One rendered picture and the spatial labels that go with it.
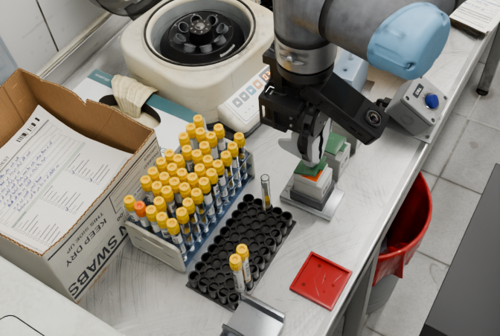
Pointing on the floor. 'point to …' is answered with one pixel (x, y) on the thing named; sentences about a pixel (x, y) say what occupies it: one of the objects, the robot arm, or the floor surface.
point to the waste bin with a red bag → (401, 241)
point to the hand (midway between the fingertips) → (317, 160)
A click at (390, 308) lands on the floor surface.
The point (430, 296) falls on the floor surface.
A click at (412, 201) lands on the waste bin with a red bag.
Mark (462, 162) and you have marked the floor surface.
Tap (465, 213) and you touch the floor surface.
